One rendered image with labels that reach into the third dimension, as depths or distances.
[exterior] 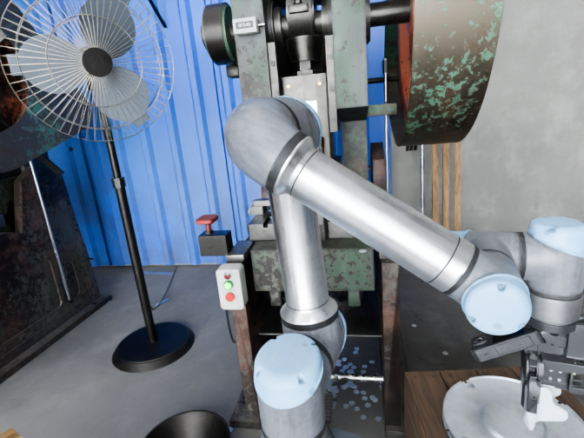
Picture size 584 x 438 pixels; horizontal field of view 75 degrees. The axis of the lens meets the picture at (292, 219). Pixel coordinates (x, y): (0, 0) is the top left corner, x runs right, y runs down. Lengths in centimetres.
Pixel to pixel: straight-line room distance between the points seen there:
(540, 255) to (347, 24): 84
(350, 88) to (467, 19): 38
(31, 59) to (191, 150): 128
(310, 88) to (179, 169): 164
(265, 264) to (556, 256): 84
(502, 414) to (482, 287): 61
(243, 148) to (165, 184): 233
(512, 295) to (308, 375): 32
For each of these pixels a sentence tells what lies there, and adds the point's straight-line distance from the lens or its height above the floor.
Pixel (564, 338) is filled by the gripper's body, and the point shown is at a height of 69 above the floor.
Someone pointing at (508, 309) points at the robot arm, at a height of 83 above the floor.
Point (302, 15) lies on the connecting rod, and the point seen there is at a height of 134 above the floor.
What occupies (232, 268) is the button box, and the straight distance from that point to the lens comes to 117.
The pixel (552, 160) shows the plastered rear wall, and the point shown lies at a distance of 278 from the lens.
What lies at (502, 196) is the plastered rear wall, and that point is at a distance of 272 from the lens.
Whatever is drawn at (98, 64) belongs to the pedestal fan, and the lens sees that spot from 163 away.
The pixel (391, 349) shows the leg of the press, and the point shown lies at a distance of 129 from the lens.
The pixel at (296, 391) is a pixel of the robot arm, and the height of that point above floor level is 65.
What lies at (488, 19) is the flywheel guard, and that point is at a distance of 100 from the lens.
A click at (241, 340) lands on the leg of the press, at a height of 35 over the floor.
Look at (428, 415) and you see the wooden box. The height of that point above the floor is 35.
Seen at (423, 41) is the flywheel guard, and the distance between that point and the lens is 98.
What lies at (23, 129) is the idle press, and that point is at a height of 109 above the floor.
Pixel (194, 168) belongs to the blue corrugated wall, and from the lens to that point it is 273.
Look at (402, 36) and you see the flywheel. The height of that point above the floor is 130.
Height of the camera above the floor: 107
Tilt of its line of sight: 16 degrees down
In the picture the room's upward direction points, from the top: 5 degrees counter-clockwise
